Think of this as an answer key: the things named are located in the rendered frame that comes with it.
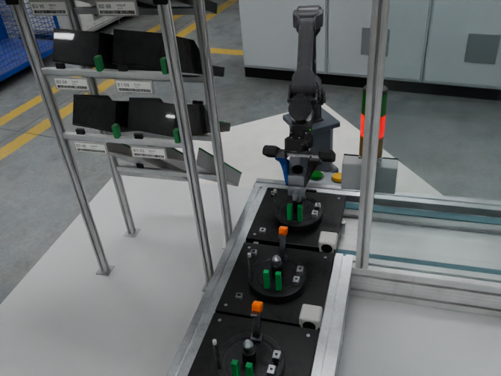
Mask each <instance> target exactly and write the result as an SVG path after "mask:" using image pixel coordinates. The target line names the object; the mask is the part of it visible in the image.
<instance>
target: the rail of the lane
mask: <svg viewBox="0 0 501 376"><path fill-rule="evenodd" d="M253 186H256V187H260V189H262V187H268V188H274V189H288V186H286V182H285V181H281V180H274V179H265V178H257V179H256V181H255V183H254V185H253ZM306 192H319V193H327V194H335V195H346V196H347V200H346V202H349V203H357V204H359V196H360V190H353V189H342V188H341V186H338V185H329V184H314V183H308V185H307V188H306Z"/></svg>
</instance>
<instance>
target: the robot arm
mask: <svg viewBox="0 0 501 376"><path fill-rule="evenodd" d="M323 22H324V9H321V7H319V5H307V6H298V8H297V10H294V12H293V27H294V28H296V31H297V32H298V48H297V70H296V71H295V73H294V74H293V76H292V84H289V93H288V98H287V102H288V103H290V105H289V115H290V117H291V118H292V124H291V129H290V133H289V137H286V138H285V149H280V148H279V147H277V146H275V145H265V146H264V147H263V149H262V154H263V155H265V156H266V157H275V160H277V161H279V162H280V165H281V167H282V170H283V175H284V179H285V182H286V186H288V174H289V161H290V160H287V158H288V157H307V158H309V159H310V160H308V162H307V169H306V176H305V180H304V187H306V186H307V184H308V182H309V179H310V178H311V176H312V173H313V172H314V171H315V169H316V167H317V166H319V165H321V160H323V161H324V162H335V152H334V151H333V150H331V149H320V150H319V151H310V149H311V147H313V136H312V127H313V123H316V122H320V121H323V120H324V119H323V118H322V117H321V105H324V103H326V92H325V91H324V88H323V87H321V79H320V78H319V77H318V75H317V73H316V55H317V54H316V37H317V35H318V33H319V32H320V30H321V27H322V26H323ZM293 151H296V152H293ZM301 152H307V153H301Z"/></svg>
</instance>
